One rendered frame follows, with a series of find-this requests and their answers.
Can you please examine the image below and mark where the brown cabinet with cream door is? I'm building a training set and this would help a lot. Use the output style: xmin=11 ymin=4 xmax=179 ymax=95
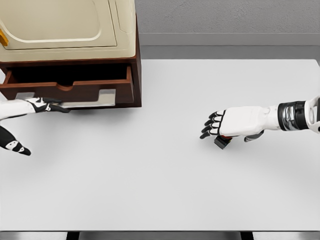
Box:
xmin=0 ymin=0 xmax=143 ymax=109

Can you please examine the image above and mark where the brown drawer with silver handle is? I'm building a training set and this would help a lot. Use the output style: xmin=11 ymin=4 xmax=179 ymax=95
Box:
xmin=0 ymin=65 xmax=136 ymax=110

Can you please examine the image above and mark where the yellow cabinet door handle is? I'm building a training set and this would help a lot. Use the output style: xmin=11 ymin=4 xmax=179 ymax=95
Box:
xmin=0 ymin=29 xmax=10 ymax=47

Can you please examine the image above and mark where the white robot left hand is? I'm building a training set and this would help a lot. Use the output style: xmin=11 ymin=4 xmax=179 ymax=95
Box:
xmin=0 ymin=96 xmax=71 ymax=157

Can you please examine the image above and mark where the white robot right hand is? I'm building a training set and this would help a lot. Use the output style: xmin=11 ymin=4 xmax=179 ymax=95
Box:
xmin=199 ymin=105 xmax=270 ymax=144

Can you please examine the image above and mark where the black and red switch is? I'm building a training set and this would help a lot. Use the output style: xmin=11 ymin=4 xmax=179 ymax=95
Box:
xmin=213 ymin=134 xmax=232 ymax=151

